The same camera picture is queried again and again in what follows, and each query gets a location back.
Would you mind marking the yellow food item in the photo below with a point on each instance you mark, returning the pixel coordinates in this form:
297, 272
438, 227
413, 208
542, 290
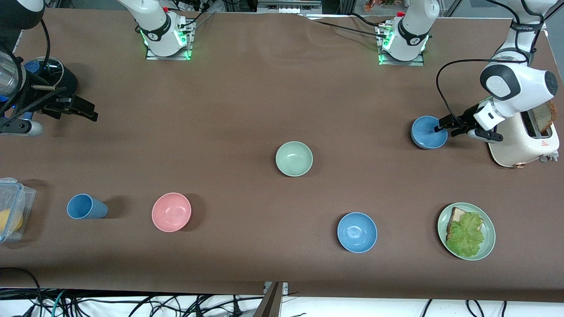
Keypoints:
9, 222

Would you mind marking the green lettuce leaf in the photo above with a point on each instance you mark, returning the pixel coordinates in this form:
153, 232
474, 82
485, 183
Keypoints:
467, 235

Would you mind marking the blue cup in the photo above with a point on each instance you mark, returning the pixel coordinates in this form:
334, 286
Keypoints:
86, 207

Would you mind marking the clear plastic container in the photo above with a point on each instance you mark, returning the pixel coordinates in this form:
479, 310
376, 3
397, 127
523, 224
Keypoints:
13, 193

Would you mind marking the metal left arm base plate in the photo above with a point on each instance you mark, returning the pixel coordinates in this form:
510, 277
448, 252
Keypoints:
401, 63

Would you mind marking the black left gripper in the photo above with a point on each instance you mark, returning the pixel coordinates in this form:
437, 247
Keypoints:
466, 117

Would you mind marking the green plate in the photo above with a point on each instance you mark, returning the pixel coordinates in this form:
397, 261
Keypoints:
489, 237

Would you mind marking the cream toaster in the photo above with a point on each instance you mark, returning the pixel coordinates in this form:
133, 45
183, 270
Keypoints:
520, 145

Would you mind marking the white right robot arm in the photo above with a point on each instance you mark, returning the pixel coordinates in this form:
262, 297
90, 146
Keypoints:
154, 26

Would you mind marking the toast slice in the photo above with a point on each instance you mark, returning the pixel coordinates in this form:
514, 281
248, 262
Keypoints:
458, 215

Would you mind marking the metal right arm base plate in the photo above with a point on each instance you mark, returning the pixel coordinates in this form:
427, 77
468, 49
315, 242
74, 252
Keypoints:
169, 57

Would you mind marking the green bowl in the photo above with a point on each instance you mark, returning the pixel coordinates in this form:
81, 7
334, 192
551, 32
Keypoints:
294, 158

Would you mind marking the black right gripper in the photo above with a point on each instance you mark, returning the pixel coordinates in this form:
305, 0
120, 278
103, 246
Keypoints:
62, 82

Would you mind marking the brown bread slice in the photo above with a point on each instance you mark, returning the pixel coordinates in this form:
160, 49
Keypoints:
544, 116

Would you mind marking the aluminium frame profile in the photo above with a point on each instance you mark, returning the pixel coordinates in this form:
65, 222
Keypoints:
544, 15

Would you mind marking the brown table cloth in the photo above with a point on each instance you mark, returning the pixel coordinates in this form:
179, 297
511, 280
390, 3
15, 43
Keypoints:
264, 88

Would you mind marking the blue bowl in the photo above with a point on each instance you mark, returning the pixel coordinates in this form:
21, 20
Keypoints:
425, 134
357, 232

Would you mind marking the table edge bracket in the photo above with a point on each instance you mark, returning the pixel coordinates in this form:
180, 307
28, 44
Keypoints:
273, 301

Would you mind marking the black round pot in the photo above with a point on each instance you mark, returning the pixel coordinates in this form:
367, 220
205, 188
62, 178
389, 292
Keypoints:
64, 79

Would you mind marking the pink bowl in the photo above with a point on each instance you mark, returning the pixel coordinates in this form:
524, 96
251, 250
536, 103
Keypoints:
171, 212

